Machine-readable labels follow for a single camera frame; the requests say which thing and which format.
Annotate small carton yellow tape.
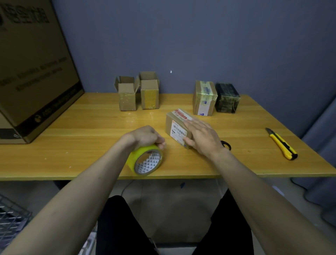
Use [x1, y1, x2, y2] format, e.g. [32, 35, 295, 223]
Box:
[139, 71, 160, 110]

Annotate black floor cable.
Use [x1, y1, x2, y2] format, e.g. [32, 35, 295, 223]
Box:
[290, 178, 326, 219]

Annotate grey pleated curtain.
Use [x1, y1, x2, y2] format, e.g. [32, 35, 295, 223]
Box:
[291, 97, 336, 226]

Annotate person's black trousers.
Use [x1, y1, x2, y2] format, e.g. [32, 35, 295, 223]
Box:
[96, 189, 254, 255]

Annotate brown box with white label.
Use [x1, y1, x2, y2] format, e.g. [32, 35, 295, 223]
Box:
[192, 80, 218, 117]

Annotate yellow utility knife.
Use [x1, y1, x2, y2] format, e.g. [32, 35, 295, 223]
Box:
[265, 127, 299, 161]

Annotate person's left forearm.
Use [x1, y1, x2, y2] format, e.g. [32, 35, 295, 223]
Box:
[0, 139, 137, 255]

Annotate large flat brown carton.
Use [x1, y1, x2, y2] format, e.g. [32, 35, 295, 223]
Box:
[0, 0, 85, 144]

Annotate white power strip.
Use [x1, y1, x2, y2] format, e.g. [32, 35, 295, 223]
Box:
[78, 226, 98, 255]

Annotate small carton red label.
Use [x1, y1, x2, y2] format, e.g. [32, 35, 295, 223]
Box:
[165, 108, 197, 150]

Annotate person's left hand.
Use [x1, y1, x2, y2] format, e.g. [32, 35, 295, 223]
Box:
[119, 125, 167, 153]

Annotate black cardboard box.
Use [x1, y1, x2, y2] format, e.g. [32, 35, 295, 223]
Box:
[215, 83, 241, 114]

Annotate metal wire cart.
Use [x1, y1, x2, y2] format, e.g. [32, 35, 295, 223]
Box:
[0, 193, 33, 250]

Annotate thin floor cable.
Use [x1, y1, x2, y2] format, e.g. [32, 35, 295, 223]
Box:
[122, 180, 134, 196]

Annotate person's right forearm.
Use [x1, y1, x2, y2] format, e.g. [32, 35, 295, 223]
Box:
[212, 148, 336, 255]

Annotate person's right hand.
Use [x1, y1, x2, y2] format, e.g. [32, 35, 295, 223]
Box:
[183, 118, 227, 159]

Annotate yellow tape roll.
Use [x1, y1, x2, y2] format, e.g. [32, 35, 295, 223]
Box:
[125, 144, 164, 177]

